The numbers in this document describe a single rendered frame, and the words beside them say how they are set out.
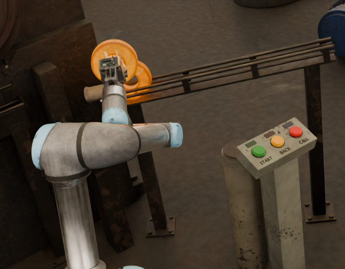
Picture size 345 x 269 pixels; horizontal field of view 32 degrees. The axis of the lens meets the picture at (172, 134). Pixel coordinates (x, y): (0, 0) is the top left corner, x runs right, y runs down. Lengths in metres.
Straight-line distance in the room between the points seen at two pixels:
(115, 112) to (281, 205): 0.63
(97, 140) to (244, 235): 0.92
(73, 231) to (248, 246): 0.85
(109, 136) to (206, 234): 1.14
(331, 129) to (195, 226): 0.90
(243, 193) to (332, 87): 1.46
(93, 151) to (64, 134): 0.09
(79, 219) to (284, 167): 0.70
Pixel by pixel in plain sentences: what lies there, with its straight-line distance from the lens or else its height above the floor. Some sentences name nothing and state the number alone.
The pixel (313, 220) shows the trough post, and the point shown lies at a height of 0.01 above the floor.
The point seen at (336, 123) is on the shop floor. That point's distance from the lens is 3.12.
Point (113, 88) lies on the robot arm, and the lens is 1.87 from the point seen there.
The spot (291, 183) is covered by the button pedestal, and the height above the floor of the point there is 0.45.
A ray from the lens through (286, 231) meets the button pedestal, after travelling 2.10.
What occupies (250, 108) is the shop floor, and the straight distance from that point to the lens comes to 3.30.
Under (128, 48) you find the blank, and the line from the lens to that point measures 2.04.
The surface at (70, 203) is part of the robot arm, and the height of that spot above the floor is 0.76.
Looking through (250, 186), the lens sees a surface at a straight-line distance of 2.09.
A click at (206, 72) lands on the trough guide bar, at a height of 0.71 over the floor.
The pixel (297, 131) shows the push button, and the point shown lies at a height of 0.61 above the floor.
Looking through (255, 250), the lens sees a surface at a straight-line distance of 2.27.
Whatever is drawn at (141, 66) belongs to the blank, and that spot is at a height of 0.76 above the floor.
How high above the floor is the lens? 1.67
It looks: 32 degrees down
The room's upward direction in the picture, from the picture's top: 11 degrees counter-clockwise
